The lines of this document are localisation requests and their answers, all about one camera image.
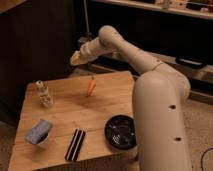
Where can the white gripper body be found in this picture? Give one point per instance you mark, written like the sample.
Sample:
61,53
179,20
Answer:
88,52

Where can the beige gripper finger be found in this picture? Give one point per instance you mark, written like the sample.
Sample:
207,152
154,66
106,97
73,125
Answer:
77,62
75,58

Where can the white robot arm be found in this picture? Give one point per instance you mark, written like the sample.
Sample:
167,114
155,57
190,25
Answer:
156,101

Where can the orange toy carrot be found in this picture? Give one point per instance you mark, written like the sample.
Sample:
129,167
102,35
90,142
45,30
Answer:
91,86

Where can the wooden table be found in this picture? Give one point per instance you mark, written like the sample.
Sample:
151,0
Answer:
72,110

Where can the blue sponge cloth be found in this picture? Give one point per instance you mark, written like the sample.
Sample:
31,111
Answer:
41,126

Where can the small white bowl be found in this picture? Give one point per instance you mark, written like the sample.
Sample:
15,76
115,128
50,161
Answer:
39,138

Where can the black bowl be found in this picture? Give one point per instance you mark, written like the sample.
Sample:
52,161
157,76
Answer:
120,133

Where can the black white striped block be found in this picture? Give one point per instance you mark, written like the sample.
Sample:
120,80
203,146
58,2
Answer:
75,145

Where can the black handle on bench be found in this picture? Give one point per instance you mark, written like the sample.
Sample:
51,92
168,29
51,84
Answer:
188,63

